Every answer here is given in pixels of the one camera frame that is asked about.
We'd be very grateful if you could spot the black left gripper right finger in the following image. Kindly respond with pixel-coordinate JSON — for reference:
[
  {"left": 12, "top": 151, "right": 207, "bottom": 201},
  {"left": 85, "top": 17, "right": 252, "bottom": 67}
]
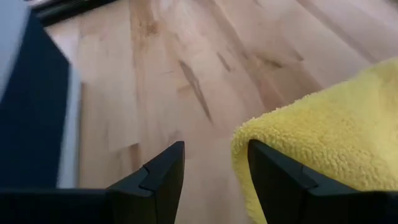
[{"left": 247, "top": 139, "right": 398, "bottom": 224}]

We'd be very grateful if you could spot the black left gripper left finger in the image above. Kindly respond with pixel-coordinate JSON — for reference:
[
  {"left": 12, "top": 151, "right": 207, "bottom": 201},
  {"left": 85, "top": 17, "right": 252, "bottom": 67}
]
[{"left": 0, "top": 141, "right": 187, "bottom": 224}]

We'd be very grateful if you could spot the yellow fluffy towel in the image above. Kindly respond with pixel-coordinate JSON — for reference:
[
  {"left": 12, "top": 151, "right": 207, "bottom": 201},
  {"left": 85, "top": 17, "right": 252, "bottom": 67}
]
[{"left": 230, "top": 57, "right": 398, "bottom": 224}]

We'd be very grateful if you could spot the navy white-striped fabric basket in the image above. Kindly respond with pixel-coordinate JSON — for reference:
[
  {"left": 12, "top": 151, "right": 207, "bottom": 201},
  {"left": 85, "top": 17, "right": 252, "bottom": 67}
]
[{"left": 0, "top": 0, "right": 83, "bottom": 190}]

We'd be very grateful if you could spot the black aluminium table frame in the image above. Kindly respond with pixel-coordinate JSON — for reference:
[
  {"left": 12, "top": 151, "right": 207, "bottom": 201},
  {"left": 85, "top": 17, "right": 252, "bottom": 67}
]
[{"left": 30, "top": 0, "right": 119, "bottom": 27}]

